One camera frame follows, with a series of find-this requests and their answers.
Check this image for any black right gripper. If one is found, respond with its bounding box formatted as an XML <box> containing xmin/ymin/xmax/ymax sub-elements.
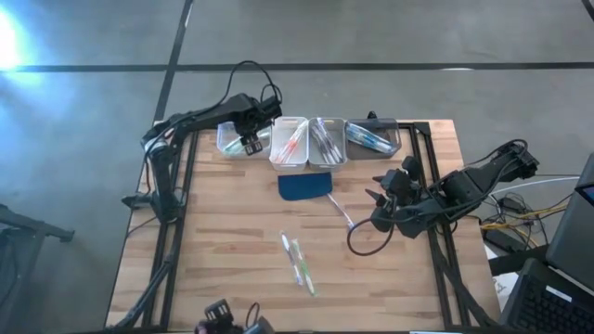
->
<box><xmin>365</xmin><ymin>156</ymin><xmax>423</xmax><ymax>233</ymax></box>

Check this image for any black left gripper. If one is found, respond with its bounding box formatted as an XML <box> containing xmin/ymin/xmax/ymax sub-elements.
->
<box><xmin>231</xmin><ymin>95</ymin><xmax>284</xmax><ymax>157</ymax></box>

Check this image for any orange toothbrush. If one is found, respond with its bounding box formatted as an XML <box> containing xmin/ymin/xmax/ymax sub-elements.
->
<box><xmin>277</xmin><ymin>133</ymin><xmax>298</xmax><ymax>163</ymax></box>
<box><xmin>283</xmin><ymin>122</ymin><xmax>305</xmax><ymax>155</ymax></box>
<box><xmin>290</xmin><ymin>119</ymin><xmax>309</xmax><ymax>148</ymax></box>

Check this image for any blue toothbrush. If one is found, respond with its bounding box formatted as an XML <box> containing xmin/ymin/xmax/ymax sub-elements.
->
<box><xmin>347</xmin><ymin>122</ymin><xmax>385</xmax><ymax>148</ymax></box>
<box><xmin>356</xmin><ymin>128</ymin><xmax>398</xmax><ymax>153</ymax></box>
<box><xmin>348</xmin><ymin>127</ymin><xmax>395</xmax><ymax>155</ymax></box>

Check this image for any dark smoked plastic bin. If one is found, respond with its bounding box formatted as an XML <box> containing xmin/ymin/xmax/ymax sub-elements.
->
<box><xmin>345</xmin><ymin>118</ymin><xmax>403</xmax><ymax>161</ymax></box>

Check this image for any clear plastic bin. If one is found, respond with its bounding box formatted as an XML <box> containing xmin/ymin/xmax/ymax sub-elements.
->
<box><xmin>215</xmin><ymin>121</ymin><xmax>273</xmax><ymax>161</ymax></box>

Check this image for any grey plastic bin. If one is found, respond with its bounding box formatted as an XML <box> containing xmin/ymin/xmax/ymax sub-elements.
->
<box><xmin>307</xmin><ymin>117</ymin><xmax>349</xmax><ymax>172</ymax></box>

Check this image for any white plastic bin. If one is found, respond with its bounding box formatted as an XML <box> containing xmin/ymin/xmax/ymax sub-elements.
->
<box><xmin>268</xmin><ymin>116</ymin><xmax>310</xmax><ymax>172</ymax></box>

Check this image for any blue cloth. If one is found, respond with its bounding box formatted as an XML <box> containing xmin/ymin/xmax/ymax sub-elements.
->
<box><xmin>277</xmin><ymin>171</ymin><xmax>334</xmax><ymax>202</ymax></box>

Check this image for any black power adapter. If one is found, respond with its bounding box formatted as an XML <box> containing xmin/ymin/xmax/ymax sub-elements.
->
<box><xmin>500</xmin><ymin>197</ymin><xmax>525</xmax><ymax>214</ymax></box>

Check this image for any black power brick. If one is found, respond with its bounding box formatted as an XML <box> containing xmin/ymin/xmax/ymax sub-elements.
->
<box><xmin>482</xmin><ymin>228</ymin><xmax>528</xmax><ymax>252</ymax></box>

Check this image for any white paper sheet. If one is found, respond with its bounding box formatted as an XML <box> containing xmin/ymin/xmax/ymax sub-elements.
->
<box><xmin>490</xmin><ymin>272</ymin><xmax>520</xmax><ymax>310</ymax></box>

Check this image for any black laptop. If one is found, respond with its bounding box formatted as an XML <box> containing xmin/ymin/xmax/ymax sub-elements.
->
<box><xmin>499</xmin><ymin>152</ymin><xmax>594</xmax><ymax>334</ymax></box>

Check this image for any black jointed device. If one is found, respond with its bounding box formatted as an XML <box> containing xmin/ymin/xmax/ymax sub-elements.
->
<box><xmin>194</xmin><ymin>299</ymin><xmax>276</xmax><ymax>334</ymax></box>

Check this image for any black metal stand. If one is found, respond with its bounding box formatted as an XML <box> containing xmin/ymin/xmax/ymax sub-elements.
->
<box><xmin>0</xmin><ymin>202</ymin><xmax>76</xmax><ymax>334</ymax></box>

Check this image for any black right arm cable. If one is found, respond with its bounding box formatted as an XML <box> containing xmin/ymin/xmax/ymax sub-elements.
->
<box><xmin>457</xmin><ymin>138</ymin><xmax>530</xmax><ymax>219</ymax></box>
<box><xmin>346</xmin><ymin>217</ymin><xmax>396</xmax><ymax>257</ymax></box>

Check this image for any yellow cable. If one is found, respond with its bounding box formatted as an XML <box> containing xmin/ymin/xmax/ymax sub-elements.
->
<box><xmin>480</xmin><ymin>203</ymin><xmax>576</xmax><ymax>232</ymax></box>

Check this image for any white cable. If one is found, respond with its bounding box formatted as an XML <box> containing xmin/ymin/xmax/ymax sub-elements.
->
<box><xmin>491</xmin><ymin>175</ymin><xmax>581</xmax><ymax>195</ymax></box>

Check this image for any black device cable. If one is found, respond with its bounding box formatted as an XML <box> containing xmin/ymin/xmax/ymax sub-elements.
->
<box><xmin>244</xmin><ymin>302</ymin><xmax>262</xmax><ymax>329</ymax></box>

